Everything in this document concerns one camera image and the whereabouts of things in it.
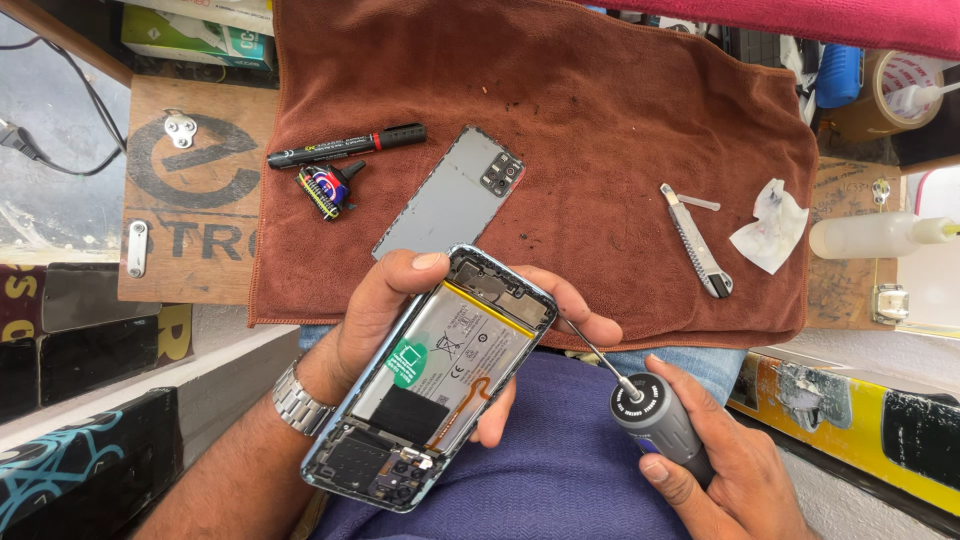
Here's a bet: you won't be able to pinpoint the green and white box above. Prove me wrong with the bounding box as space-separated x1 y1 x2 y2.
120 3 277 72

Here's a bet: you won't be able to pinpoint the long metal latch plate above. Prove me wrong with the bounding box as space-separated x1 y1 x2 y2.
126 219 150 279

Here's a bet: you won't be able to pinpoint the black colourful bit holder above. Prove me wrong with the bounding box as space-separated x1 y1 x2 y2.
294 159 367 222

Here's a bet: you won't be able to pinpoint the black marker pen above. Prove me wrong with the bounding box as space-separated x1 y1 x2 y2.
267 123 428 171

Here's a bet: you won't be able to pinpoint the brown microfibre towel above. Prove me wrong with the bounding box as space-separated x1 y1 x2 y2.
247 0 820 352

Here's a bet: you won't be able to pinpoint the person's left hand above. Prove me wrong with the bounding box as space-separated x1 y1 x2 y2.
296 249 625 450

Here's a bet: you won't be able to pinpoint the person's right hand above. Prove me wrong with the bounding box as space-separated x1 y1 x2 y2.
637 354 820 540

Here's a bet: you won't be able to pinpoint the magenta cloth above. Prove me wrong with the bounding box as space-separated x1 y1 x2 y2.
592 0 960 61

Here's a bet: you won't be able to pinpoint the silver utility knife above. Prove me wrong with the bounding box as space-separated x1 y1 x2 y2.
660 183 735 300

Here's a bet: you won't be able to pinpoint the grey precision screwdriver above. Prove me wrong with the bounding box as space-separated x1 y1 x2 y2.
561 316 717 490

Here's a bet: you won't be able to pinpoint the scribbled wooden board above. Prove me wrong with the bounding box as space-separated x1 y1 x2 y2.
806 156 909 331

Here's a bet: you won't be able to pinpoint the brown packing tape roll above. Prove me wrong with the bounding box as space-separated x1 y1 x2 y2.
825 49 948 144

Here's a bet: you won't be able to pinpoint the translucent white squeeze bottle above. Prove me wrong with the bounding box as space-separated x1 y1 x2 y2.
808 211 960 261

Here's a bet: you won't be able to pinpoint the white nozzle bottle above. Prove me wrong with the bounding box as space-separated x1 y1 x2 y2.
883 81 960 120

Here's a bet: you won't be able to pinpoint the silver metal wristwatch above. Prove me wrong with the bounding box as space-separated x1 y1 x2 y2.
271 360 339 438

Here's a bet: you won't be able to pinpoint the white plastic bag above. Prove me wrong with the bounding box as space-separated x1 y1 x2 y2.
778 33 820 125

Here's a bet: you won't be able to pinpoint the crumpled white tissue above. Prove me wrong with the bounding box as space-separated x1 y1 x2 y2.
729 177 811 276

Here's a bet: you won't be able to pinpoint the blue plastic bottle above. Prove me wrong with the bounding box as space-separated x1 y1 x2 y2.
815 42 865 110

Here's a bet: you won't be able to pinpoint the yellow and black panel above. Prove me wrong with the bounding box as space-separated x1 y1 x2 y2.
726 351 960 519

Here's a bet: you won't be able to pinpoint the black power cable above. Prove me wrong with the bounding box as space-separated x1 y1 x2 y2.
0 33 129 177

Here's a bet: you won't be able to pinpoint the round metal bracket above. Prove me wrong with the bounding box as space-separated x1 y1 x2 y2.
163 109 198 150

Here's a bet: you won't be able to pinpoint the person's blue shirt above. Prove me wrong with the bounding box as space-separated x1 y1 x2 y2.
311 351 695 540

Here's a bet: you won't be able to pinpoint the black and yellow printed panels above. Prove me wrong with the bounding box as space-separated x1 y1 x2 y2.
0 262 195 425

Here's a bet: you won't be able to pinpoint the square metal latch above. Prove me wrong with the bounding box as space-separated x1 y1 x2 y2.
872 283 911 326

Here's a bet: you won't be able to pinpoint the wooden board with black print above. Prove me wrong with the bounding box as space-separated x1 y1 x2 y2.
117 73 280 306

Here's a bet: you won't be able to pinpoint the grey phone back cover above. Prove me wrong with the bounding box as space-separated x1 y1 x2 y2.
371 124 526 262

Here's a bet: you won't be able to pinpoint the black box with blue graffiti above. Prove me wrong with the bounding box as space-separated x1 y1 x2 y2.
0 386 185 540

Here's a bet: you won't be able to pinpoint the smartphone with exposed battery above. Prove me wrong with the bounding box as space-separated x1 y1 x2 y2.
300 243 560 515

